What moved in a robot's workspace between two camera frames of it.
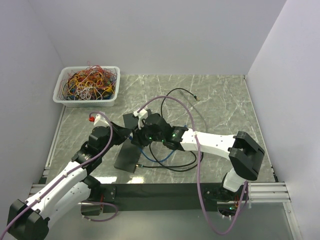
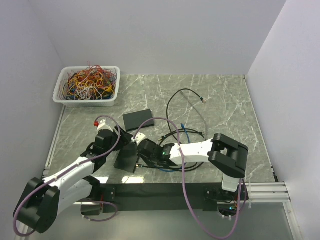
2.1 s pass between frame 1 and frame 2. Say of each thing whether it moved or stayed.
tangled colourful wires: stayed
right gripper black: moved
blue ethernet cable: moved
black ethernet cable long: moved
